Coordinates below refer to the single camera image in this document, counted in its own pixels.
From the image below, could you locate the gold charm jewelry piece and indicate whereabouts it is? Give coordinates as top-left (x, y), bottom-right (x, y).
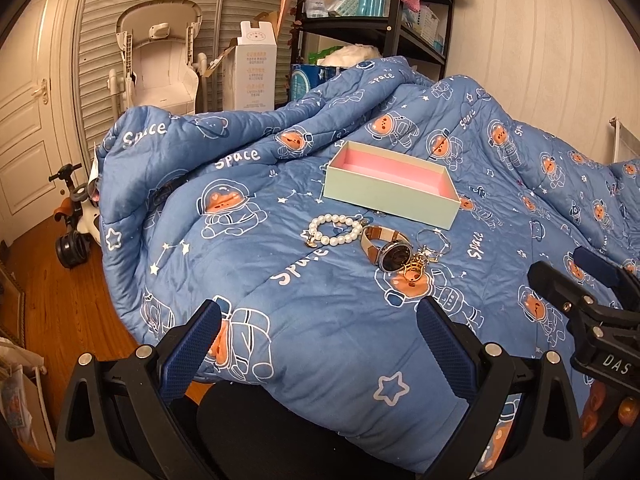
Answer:
top-left (399, 254), bottom-right (428, 284)

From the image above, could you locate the rose gold wrist watch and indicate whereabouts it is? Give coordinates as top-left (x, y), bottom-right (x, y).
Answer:
top-left (360, 224), bottom-right (413, 273)

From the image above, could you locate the white pearl bracelet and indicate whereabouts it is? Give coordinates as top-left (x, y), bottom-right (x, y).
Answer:
top-left (300, 212), bottom-right (366, 250)

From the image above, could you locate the kids ride-on scooter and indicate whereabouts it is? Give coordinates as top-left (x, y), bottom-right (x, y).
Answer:
top-left (49, 160), bottom-right (101, 269)

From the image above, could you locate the mint box pink interior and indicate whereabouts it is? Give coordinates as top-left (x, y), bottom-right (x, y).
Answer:
top-left (323, 141), bottom-right (460, 230)

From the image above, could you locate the blue space print quilt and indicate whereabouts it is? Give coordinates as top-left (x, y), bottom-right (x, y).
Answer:
top-left (96, 56), bottom-right (639, 474)

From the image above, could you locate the white panel door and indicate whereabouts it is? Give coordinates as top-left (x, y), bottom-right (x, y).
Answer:
top-left (1, 0), bottom-right (81, 245)

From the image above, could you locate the blue round-label package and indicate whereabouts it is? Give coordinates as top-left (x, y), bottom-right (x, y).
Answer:
top-left (288, 64), bottom-right (341, 101)

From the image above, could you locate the black metal shelving unit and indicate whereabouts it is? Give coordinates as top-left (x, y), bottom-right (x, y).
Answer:
top-left (290, 0), bottom-right (457, 104)

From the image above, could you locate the tall white cardboard box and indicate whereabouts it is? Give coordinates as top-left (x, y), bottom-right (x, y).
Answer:
top-left (204, 21), bottom-right (278, 112)

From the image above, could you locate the white baby high chair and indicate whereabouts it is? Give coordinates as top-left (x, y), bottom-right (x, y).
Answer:
top-left (106, 0), bottom-right (207, 119)

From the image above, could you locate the white louvered closet door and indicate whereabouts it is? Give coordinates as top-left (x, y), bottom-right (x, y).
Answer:
top-left (73, 0), bottom-right (281, 162)

